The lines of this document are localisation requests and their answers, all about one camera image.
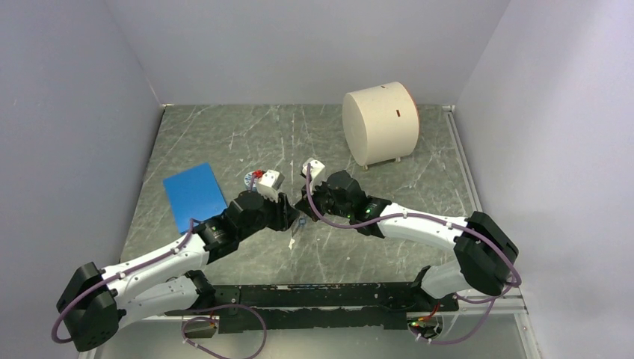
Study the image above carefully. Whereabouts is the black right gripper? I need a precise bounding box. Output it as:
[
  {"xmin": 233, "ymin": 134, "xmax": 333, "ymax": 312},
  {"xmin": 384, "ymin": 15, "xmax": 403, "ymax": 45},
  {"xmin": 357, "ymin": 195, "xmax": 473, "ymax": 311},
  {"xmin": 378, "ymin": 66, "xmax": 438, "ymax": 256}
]
[{"xmin": 295, "ymin": 177, "xmax": 353, "ymax": 222}]

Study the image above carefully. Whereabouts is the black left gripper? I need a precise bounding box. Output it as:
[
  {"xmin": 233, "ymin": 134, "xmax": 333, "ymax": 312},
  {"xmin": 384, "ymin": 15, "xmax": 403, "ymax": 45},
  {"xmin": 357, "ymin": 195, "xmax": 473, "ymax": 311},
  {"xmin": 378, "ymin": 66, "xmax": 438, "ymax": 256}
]
[{"xmin": 238, "ymin": 188, "xmax": 300, "ymax": 241}]

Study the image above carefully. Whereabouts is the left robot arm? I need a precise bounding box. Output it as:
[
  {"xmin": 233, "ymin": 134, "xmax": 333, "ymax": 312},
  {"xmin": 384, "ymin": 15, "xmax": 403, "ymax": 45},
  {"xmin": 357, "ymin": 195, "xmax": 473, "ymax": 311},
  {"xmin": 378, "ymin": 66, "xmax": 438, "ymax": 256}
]
[{"xmin": 51, "ymin": 191, "xmax": 300, "ymax": 352}]

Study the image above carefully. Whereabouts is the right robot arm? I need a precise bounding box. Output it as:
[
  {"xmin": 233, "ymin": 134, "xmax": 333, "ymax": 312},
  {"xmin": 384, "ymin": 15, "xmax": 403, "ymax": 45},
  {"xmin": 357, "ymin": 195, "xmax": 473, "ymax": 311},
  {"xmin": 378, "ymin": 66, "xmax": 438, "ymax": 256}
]
[{"xmin": 296, "ymin": 166, "xmax": 522, "ymax": 310}]

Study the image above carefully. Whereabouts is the small blue labelled jar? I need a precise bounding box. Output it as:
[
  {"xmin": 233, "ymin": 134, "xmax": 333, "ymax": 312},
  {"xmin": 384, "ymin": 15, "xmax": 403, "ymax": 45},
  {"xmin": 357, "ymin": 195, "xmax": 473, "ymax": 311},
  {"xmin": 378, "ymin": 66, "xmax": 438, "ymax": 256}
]
[{"xmin": 244, "ymin": 171, "xmax": 257, "ymax": 191}]

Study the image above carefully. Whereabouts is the blue flat pad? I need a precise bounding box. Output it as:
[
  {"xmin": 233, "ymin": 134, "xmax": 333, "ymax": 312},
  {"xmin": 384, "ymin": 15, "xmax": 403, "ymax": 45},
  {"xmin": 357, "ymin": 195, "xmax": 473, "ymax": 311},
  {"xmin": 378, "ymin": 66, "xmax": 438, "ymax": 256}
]
[{"xmin": 162, "ymin": 162, "xmax": 227, "ymax": 234}]

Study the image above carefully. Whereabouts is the cream cylindrical container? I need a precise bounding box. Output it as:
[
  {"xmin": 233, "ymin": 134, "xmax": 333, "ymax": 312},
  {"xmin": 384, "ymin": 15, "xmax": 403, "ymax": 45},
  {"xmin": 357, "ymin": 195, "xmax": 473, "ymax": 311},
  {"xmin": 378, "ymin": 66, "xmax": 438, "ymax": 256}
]
[{"xmin": 342, "ymin": 82, "xmax": 420, "ymax": 168}]

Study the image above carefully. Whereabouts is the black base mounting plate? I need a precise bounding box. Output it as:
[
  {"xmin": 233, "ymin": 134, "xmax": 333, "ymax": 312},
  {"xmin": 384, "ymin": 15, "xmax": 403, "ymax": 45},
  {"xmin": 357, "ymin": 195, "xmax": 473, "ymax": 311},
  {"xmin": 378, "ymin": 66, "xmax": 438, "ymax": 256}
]
[{"xmin": 168, "ymin": 282, "xmax": 459, "ymax": 334}]

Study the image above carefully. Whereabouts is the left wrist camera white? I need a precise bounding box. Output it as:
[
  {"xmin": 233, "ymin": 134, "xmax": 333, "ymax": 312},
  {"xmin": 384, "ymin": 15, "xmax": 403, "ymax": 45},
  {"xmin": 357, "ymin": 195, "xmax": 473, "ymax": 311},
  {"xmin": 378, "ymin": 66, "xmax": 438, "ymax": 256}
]
[{"xmin": 254, "ymin": 170, "xmax": 285, "ymax": 202}]

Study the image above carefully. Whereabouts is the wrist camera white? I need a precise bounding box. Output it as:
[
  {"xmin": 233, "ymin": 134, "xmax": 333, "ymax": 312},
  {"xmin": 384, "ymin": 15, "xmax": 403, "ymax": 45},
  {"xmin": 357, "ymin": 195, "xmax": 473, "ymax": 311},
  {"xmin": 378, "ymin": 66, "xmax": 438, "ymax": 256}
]
[
  {"xmin": 254, "ymin": 170, "xmax": 285, "ymax": 202},
  {"xmin": 301, "ymin": 157, "xmax": 326, "ymax": 185}
]

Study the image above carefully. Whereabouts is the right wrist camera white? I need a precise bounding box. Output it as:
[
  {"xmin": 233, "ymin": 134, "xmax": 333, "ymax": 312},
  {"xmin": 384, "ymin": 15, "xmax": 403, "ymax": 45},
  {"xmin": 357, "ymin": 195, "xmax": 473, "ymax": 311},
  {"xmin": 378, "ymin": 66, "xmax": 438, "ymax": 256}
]
[{"xmin": 301, "ymin": 157, "xmax": 326, "ymax": 185}]

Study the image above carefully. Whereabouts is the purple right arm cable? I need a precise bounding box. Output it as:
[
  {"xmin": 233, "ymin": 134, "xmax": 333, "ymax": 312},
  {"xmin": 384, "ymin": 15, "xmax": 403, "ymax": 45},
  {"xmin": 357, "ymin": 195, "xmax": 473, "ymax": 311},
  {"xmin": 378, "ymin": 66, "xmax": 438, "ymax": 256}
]
[{"xmin": 304, "ymin": 163, "xmax": 522, "ymax": 346}]

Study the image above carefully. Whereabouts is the aluminium frame rail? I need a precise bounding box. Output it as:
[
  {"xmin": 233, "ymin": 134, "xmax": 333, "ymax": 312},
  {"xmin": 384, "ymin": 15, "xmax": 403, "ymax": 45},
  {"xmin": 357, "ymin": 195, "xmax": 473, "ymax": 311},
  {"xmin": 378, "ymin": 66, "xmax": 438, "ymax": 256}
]
[{"xmin": 90, "ymin": 282, "xmax": 527, "ymax": 322}]

